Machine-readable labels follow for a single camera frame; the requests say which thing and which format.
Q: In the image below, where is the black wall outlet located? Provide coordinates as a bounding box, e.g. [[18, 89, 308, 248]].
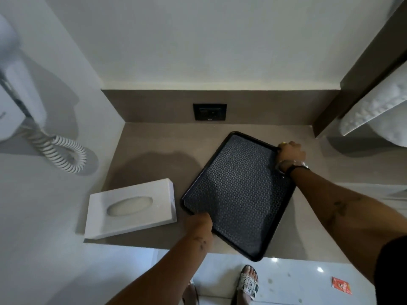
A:
[[193, 103, 228, 122]]

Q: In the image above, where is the white towel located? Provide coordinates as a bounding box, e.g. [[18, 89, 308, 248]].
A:
[[338, 69, 407, 148]]

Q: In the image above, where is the white wall hair dryer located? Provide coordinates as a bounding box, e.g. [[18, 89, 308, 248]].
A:
[[0, 14, 48, 143]]

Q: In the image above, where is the white coiled cord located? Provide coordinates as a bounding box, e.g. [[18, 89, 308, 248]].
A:
[[19, 119, 88, 174]]

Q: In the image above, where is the dark brown shelf panel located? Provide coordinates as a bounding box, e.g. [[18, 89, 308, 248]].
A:
[[312, 0, 407, 138]]

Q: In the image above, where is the person's right hand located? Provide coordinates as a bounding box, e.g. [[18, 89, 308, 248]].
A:
[[276, 141, 307, 171]]

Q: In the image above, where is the person's left foot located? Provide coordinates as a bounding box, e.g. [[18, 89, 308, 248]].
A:
[[183, 281, 200, 305]]

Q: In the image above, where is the red packet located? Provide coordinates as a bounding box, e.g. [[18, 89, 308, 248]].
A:
[[332, 277, 353, 295]]

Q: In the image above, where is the white patterned right sandal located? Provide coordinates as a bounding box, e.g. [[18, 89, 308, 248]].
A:
[[236, 265, 260, 302]]

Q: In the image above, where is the person's left forearm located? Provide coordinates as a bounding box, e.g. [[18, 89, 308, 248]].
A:
[[106, 231, 213, 305]]

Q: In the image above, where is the white tissue box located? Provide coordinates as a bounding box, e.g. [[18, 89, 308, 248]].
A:
[[84, 178, 177, 240]]

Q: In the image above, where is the person's right forearm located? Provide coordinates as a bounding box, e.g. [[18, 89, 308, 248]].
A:
[[288, 168, 407, 285]]

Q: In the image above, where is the black patterned tray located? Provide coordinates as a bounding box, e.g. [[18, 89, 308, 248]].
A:
[[180, 131, 298, 263]]

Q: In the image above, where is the black shirt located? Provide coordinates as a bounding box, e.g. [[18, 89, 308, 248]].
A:
[[374, 235, 407, 305]]

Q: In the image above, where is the person's left hand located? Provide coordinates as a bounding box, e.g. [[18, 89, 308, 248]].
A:
[[185, 212, 213, 239]]

